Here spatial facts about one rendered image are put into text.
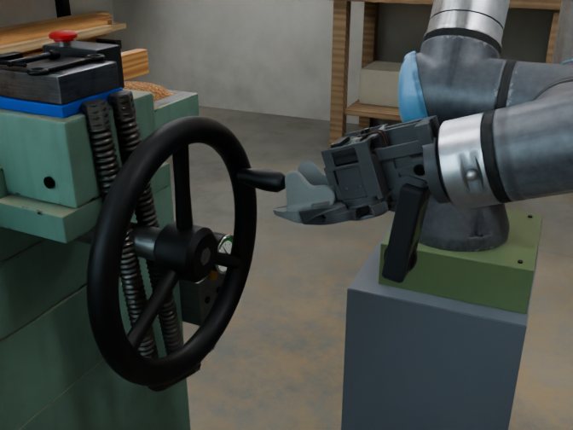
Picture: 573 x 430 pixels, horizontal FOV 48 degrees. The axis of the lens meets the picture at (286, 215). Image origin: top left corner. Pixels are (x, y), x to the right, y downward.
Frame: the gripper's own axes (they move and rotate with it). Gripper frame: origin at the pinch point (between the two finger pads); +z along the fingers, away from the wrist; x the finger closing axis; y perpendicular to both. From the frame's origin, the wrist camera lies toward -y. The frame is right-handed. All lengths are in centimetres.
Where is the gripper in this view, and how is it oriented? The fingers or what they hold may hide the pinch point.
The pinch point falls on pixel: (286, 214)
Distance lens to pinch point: 75.8
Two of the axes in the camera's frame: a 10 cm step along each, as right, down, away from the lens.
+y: -3.1, -9.2, -2.4
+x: -4.4, 3.7, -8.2
